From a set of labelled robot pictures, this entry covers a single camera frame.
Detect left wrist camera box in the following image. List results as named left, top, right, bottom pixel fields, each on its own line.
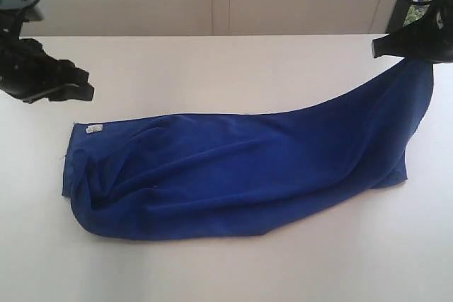
left=1, top=0, right=44, bottom=23

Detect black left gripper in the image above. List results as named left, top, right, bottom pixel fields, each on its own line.
left=1, top=15, right=94, bottom=104

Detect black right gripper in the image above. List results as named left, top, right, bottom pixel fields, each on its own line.
left=372, top=0, right=452, bottom=64

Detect blue microfiber towel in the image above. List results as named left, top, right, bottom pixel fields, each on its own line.
left=62, top=59, right=434, bottom=240

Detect dark window frame post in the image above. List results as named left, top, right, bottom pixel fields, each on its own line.
left=385, top=0, right=413, bottom=33

